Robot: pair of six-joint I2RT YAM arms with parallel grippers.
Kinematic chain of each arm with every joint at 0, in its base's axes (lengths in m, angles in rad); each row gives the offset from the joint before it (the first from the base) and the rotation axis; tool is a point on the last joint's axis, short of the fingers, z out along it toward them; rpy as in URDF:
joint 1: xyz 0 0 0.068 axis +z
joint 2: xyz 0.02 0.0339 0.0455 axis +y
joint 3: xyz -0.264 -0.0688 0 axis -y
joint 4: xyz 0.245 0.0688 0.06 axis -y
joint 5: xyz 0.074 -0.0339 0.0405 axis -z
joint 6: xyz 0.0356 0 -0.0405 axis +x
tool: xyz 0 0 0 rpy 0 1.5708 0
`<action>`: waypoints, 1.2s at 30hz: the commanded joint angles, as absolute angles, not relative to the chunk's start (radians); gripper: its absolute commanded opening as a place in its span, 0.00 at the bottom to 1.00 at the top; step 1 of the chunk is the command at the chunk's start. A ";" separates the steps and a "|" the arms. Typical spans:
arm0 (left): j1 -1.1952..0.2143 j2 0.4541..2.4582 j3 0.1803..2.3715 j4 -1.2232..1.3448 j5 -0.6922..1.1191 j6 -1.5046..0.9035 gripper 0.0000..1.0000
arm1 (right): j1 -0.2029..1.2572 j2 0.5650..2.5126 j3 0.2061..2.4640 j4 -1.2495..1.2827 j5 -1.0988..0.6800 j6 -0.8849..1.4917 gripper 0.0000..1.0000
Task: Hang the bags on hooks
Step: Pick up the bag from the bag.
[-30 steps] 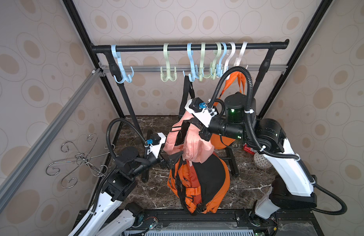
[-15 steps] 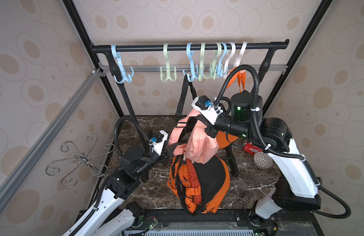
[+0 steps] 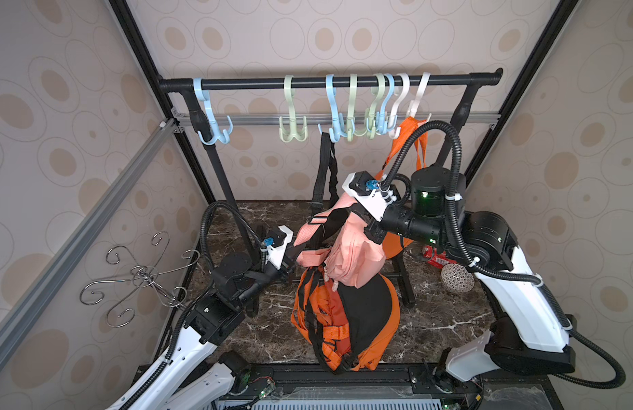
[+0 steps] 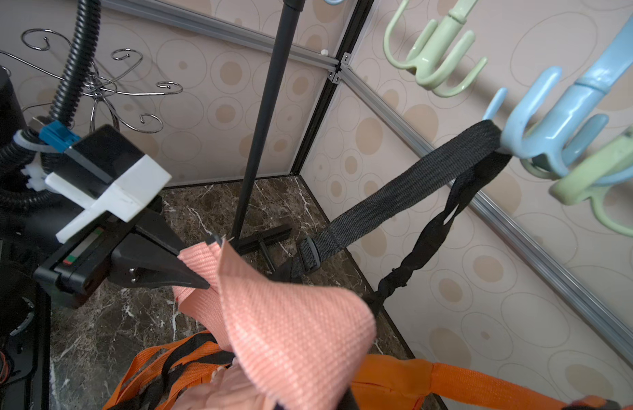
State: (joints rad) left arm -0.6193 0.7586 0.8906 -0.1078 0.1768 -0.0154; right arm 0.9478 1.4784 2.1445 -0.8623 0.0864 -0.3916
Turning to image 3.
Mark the orange backpack bottom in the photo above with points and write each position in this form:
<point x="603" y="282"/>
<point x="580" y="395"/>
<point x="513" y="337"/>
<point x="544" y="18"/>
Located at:
<point x="348" y="328"/>

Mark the black corner frame post left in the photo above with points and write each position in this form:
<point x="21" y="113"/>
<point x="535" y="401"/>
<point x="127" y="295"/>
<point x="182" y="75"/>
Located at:
<point x="126" y="21"/>

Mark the light green hook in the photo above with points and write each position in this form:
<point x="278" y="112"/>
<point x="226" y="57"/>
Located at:
<point x="292" y="132"/>
<point x="350" y="119"/>
<point x="370" y="116"/>

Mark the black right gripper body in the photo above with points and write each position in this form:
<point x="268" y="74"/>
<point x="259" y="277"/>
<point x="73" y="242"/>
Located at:
<point x="374" y="228"/>

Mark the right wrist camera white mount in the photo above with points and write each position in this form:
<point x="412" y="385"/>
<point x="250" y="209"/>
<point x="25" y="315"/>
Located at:
<point x="366" y="190"/>

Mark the aluminium rail left wall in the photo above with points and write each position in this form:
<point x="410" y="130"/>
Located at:
<point x="21" y="319"/>

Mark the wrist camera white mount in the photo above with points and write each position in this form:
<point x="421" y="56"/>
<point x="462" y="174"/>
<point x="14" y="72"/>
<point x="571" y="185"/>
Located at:
<point x="366" y="190"/>
<point x="274" y="245"/>

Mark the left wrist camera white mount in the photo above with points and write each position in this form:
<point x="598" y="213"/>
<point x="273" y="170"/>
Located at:
<point x="274" y="245"/>

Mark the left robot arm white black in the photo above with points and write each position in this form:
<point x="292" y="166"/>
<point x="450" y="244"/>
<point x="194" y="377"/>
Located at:
<point x="206" y="326"/>

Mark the chrome jewelry stand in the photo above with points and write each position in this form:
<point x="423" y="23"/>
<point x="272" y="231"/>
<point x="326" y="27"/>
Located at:
<point x="138" y="277"/>

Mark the light blue hook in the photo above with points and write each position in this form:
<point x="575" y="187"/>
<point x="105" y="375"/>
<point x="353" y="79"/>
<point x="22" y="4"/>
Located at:
<point x="335" y="131"/>
<point x="208" y="130"/>
<point x="382" y="118"/>

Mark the red snack packet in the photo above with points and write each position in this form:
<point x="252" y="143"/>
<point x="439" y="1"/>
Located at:
<point x="435" y="259"/>

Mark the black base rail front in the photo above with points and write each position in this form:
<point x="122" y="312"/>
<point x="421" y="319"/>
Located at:
<point x="390" y="386"/>

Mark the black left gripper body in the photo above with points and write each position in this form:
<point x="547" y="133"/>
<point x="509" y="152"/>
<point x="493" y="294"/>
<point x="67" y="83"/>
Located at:
<point x="288" y="264"/>

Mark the pink sling bag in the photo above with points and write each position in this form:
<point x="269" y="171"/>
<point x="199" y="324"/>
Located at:
<point x="336" y="240"/>

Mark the dark grey clothes rack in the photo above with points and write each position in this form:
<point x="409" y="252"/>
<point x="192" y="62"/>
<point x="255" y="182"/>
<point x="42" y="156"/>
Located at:
<point x="184" y="87"/>

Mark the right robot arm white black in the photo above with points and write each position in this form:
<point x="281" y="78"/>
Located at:
<point x="530" y="336"/>

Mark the patterned round ball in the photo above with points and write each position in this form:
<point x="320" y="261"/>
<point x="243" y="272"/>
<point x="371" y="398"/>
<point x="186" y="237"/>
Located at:
<point x="456" y="279"/>

